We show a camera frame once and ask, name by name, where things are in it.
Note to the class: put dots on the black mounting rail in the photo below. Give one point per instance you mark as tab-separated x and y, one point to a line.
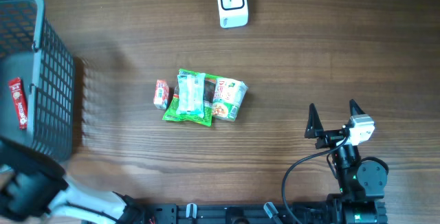
240	213

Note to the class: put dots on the light blue clear packet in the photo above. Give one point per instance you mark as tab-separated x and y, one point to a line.
191	94

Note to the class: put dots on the grey plastic shopping basket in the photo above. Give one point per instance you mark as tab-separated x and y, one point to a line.
32	51

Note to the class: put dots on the red coffee stick sachet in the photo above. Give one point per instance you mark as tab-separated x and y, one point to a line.
20	103

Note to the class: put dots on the small red white carton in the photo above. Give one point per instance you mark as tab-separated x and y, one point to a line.
161	96

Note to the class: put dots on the instant noodle cup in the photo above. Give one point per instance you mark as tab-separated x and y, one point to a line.
228	96

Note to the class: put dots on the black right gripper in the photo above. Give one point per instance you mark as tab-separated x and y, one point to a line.
315	130

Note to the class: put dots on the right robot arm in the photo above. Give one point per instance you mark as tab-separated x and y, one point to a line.
361	180

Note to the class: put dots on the green snack bag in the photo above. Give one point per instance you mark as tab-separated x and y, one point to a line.
174	115

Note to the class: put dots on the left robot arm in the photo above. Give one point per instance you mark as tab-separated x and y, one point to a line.
39	187

